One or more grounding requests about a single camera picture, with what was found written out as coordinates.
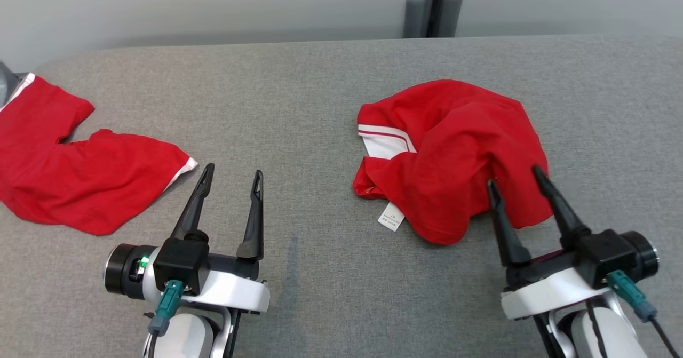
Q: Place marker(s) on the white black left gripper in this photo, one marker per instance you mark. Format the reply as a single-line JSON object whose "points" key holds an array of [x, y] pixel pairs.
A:
{"points": [[235, 291]]}

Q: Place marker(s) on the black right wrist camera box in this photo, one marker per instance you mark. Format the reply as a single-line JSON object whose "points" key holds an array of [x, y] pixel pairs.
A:
{"points": [[605, 256]]}

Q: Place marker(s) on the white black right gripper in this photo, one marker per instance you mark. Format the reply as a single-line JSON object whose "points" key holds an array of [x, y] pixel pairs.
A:
{"points": [[549, 294]]}

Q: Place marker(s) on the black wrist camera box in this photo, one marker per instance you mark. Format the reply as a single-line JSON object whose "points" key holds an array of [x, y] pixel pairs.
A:
{"points": [[181, 262], [605, 256]]}

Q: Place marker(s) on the red garment with white trim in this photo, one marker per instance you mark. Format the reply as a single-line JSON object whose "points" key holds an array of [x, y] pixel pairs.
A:
{"points": [[80, 182]]}

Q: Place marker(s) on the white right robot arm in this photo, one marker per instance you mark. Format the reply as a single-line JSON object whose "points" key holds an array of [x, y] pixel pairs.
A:
{"points": [[619, 339]]}

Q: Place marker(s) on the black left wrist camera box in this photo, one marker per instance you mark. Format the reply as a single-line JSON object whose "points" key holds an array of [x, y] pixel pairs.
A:
{"points": [[181, 262]]}

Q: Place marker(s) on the grey tubular metal frame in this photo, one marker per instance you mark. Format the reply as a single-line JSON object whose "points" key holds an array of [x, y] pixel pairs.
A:
{"points": [[5, 83]]}

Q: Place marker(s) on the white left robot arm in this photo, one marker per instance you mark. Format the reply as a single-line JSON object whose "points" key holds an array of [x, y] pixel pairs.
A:
{"points": [[184, 336]]}

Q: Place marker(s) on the red jersey with striped cuffs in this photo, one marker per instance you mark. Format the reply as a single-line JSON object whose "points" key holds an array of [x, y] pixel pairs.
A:
{"points": [[453, 150]]}

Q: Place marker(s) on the grey partition post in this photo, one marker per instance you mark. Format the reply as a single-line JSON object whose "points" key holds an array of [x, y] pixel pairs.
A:
{"points": [[415, 16]]}

